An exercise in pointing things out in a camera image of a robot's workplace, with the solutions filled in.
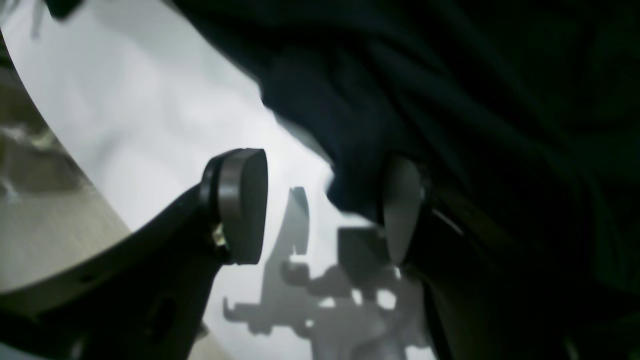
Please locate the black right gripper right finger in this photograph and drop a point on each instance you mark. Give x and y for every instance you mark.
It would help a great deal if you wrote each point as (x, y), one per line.
(488, 297)

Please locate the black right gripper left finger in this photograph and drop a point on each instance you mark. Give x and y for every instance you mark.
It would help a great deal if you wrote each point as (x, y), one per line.
(145, 298)

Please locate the black t-shirt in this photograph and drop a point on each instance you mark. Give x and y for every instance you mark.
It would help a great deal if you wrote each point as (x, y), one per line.
(530, 108)

